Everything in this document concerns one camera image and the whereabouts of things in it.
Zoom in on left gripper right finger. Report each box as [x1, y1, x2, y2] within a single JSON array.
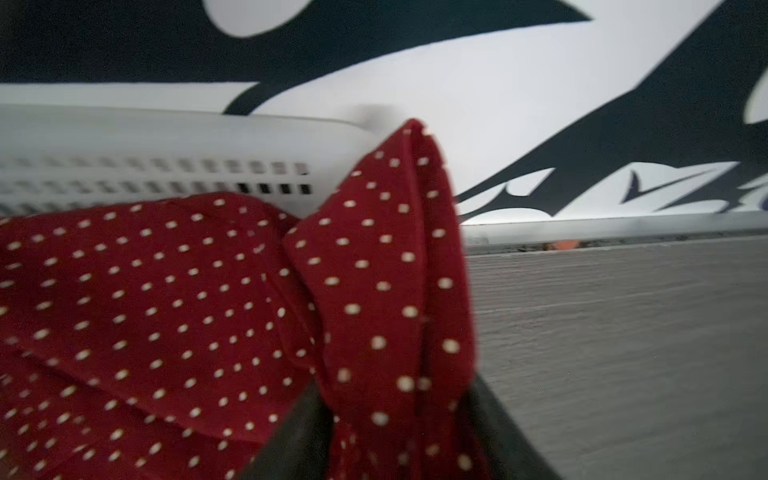
[[467, 374, 561, 480]]

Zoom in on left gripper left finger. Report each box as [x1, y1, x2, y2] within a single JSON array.
[[237, 382, 333, 480]]

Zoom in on red polka dot skirt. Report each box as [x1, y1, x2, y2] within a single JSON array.
[[1, 120, 489, 479]]

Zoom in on white plastic basket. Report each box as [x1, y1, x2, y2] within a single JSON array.
[[1, 105, 380, 217]]

